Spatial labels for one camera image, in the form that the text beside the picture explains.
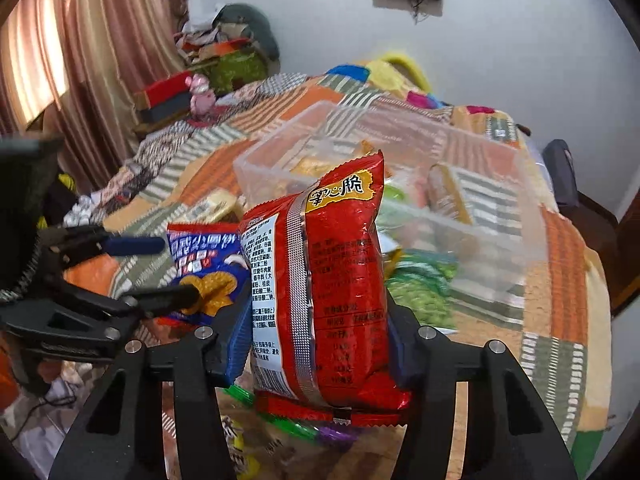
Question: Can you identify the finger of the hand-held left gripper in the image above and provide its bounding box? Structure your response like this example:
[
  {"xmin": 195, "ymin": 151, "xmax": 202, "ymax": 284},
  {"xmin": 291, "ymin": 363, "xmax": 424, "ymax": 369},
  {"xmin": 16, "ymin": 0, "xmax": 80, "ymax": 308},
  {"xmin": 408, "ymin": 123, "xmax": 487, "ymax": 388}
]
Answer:
[
  {"xmin": 40, "ymin": 224, "xmax": 167, "ymax": 273},
  {"xmin": 0, "ymin": 274, "xmax": 202, "ymax": 362}
]

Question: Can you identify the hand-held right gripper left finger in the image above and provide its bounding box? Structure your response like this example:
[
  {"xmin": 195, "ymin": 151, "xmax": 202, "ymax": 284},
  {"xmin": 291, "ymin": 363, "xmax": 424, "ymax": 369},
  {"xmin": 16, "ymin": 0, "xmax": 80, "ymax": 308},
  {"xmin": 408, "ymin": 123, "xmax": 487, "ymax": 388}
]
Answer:
[{"xmin": 47, "ymin": 290, "xmax": 254, "ymax": 480}]

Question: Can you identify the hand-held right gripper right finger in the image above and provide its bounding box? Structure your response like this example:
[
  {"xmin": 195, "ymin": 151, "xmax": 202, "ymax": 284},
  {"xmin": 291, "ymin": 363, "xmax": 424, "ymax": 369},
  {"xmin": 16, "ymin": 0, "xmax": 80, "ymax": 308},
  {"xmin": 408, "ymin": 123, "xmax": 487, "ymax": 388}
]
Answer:
[{"xmin": 385, "ymin": 302, "xmax": 593, "ymax": 480}]

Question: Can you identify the blue biscuit packet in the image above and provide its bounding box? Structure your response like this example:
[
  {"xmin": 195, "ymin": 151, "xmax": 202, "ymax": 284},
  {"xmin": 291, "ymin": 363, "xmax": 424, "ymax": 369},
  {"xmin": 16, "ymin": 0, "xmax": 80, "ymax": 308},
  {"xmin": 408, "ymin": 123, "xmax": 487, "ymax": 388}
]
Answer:
[{"xmin": 166, "ymin": 222, "xmax": 252, "ymax": 330}]

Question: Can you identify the red snack packet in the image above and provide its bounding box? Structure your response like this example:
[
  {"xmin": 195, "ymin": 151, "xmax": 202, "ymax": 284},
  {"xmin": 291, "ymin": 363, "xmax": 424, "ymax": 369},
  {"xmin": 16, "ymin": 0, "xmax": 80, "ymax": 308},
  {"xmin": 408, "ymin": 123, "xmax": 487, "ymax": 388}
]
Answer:
[{"xmin": 239, "ymin": 150, "xmax": 414, "ymax": 429}]

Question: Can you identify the clear plastic container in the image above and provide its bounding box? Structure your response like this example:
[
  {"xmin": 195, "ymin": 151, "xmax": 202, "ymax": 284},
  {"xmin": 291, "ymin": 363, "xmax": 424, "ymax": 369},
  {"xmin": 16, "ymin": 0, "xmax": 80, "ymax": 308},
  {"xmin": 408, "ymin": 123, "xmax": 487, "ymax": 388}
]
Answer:
[{"xmin": 233, "ymin": 100, "xmax": 549, "ymax": 332}]

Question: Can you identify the green snack packet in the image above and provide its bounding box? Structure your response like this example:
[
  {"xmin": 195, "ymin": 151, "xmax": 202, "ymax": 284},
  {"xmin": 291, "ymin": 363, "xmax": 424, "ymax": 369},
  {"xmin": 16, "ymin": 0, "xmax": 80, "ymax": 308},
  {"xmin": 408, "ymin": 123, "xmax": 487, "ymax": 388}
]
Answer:
[{"xmin": 386, "ymin": 254, "xmax": 459, "ymax": 332}]

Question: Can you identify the gold snack packet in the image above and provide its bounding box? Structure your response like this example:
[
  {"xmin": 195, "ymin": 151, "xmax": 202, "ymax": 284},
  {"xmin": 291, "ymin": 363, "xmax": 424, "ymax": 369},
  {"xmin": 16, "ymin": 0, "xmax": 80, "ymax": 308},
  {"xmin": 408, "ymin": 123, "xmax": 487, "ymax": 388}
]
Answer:
[{"xmin": 189, "ymin": 189, "xmax": 247, "ymax": 225}]

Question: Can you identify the green purple wrapper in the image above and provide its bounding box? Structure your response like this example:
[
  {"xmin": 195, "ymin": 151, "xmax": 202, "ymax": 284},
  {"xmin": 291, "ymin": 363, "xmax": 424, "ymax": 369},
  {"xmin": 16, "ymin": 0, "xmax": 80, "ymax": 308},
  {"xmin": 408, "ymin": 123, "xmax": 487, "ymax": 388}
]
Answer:
[{"xmin": 223, "ymin": 384, "xmax": 352, "ymax": 447}]

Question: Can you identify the beige printed snack bag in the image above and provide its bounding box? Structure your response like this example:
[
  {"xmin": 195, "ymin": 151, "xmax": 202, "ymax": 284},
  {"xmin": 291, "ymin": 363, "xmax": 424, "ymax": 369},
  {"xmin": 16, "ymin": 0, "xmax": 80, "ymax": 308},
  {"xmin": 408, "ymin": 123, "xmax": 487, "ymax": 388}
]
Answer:
[{"xmin": 218, "ymin": 405, "xmax": 412, "ymax": 480}]

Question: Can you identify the red flat box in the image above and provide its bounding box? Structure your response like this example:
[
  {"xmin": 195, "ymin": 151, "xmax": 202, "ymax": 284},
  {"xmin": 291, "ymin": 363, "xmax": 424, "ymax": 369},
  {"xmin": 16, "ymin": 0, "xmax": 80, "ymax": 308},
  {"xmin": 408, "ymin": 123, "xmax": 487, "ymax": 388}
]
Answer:
[{"xmin": 132, "ymin": 71, "xmax": 202, "ymax": 113}]

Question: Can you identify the striped pink curtain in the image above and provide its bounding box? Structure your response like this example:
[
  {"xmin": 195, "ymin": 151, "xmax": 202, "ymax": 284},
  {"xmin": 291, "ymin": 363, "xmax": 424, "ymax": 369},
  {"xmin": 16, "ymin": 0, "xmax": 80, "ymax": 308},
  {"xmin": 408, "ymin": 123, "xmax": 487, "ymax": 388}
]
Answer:
[{"xmin": 0, "ymin": 0, "xmax": 195, "ymax": 196}]

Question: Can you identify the pink plush toy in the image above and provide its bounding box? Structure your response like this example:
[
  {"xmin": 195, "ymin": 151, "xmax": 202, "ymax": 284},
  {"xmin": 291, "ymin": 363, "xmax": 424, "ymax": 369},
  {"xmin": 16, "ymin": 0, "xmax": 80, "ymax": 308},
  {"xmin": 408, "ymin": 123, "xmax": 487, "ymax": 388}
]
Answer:
[{"xmin": 189, "ymin": 73, "xmax": 218, "ymax": 114}]

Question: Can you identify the beige wrapped snack packet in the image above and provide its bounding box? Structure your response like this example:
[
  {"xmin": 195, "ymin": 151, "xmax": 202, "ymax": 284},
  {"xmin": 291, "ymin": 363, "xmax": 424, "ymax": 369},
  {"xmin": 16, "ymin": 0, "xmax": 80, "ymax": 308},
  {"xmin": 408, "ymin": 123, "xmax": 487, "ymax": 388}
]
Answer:
[{"xmin": 426, "ymin": 162, "xmax": 475, "ymax": 227}]

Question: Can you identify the orange yellow snack packet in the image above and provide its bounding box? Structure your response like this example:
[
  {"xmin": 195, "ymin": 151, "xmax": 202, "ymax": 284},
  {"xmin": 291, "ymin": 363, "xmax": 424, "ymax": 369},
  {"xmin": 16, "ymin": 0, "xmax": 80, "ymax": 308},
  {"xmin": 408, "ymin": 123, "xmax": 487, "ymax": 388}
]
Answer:
[{"xmin": 289, "ymin": 140, "xmax": 377, "ymax": 179}]

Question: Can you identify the pile of clothes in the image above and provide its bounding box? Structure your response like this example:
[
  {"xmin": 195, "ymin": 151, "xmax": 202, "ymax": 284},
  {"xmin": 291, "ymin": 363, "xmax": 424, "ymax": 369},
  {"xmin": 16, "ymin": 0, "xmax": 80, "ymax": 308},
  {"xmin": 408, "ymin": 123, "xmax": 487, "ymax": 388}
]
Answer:
[{"xmin": 174, "ymin": 3, "xmax": 281, "ymax": 97}]

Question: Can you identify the dark chair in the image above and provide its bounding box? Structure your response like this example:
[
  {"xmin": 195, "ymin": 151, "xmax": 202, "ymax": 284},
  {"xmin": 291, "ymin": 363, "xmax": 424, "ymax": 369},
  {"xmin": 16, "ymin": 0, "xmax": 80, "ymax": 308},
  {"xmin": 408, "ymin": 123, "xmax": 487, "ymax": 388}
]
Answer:
[{"xmin": 542, "ymin": 139, "xmax": 632, "ymax": 313}]

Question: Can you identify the yellow cloth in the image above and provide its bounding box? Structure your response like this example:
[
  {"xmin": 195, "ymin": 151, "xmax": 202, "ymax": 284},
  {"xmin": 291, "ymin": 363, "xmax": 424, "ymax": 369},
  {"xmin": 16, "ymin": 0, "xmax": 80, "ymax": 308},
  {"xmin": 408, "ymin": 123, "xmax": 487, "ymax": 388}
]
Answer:
[{"xmin": 368, "ymin": 50, "xmax": 432, "ymax": 93}]

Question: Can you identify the black cable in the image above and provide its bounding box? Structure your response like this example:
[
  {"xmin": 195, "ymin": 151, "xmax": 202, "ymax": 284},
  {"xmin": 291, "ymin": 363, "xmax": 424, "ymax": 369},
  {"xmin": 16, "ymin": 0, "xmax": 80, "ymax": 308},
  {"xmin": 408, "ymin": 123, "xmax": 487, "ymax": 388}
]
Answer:
[{"xmin": 10, "ymin": 360, "xmax": 76, "ymax": 442}]

